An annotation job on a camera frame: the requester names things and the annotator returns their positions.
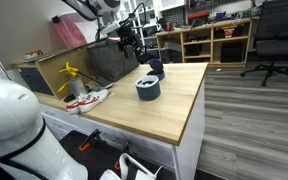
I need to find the grey box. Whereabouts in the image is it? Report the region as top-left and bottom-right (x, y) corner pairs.
(163, 41), (182, 53)

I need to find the red toolbox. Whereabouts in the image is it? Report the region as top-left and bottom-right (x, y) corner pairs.
(187, 10), (211, 26)

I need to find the black office chair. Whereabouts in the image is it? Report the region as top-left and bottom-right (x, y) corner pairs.
(239, 0), (288, 88)

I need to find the red tool case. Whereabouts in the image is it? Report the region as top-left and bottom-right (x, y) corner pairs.
(106, 36), (123, 43)

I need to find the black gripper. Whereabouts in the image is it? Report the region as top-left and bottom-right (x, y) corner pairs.
(117, 21), (143, 60)

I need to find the black mesh chair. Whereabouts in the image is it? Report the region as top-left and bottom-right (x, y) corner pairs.
(137, 30), (159, 65)

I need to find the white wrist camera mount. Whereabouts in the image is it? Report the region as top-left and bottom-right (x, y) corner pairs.
(98, 20), (122, 36)

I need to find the red white small item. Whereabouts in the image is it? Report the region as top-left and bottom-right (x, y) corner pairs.
(23, 49), (44, 61)

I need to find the blue tool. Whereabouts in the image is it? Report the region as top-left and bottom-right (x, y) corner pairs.
(213, 10), (228, 23)

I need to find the black clamp orange handle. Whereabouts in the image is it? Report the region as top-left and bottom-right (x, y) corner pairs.
(113, 139), (133, 172)
(78, 129), (102, 153)

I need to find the white sneaker red swoosh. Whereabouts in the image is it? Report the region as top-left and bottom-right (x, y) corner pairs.
(65, 95), (87, 115)
(77, 89), (110, 113)

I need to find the wooden shelf unit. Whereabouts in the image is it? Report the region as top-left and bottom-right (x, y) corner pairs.
(154, 17), (254, 68)

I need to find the small black box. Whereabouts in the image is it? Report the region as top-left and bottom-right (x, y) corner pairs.
(184, 43), (203, 57)

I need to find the silver metal cylinder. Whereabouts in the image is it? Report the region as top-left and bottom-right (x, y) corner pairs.
(67, 77), (89, 99)

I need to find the red white bucket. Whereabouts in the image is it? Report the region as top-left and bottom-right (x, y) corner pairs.
(223, 27), (236, 39)

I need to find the black parts organizer panel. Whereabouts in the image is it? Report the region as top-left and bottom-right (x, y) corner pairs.
(162, 6), (187, 28)

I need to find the dark blue bowl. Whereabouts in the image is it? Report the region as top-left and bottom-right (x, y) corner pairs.
(134, 74), (162, 102)

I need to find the dark grey shoe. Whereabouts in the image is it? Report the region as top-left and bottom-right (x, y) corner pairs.
(95, 75), (114, 90)

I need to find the white shelving rack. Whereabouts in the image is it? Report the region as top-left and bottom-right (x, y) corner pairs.
(120, 0), (162, 48)

